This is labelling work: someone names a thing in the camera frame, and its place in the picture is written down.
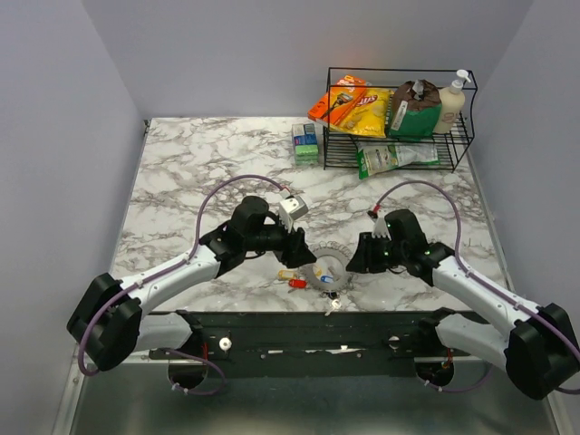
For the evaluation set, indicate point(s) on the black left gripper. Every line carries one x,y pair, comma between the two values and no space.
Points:
294,252

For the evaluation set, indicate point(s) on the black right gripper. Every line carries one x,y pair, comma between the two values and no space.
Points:
363,257

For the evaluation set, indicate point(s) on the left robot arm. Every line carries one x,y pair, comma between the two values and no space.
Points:
109,323

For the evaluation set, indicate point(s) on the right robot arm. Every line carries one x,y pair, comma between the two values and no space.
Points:
534,345

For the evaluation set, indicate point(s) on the red key tag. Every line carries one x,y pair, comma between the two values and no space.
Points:
297,283

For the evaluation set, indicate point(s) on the green white snack bag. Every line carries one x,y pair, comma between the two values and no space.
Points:
376,158

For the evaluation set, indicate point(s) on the green sponge pack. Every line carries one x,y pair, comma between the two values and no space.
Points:
305,144

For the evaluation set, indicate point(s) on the yellow chips bag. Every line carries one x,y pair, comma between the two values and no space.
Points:
368,115

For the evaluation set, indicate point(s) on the orange razor package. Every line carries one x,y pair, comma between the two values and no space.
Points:
339,102

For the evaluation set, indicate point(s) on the brown green coffee bag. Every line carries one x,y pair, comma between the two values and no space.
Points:
415,110

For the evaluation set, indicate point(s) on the cream lotion pump bottle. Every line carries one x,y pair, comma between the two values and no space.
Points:
452,100

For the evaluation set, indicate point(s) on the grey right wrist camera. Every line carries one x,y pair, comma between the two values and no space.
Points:
381,229

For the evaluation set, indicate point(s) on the black mounting base rail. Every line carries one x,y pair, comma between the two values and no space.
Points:
313,344

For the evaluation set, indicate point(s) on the black wire rack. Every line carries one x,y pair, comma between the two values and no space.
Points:
339,149

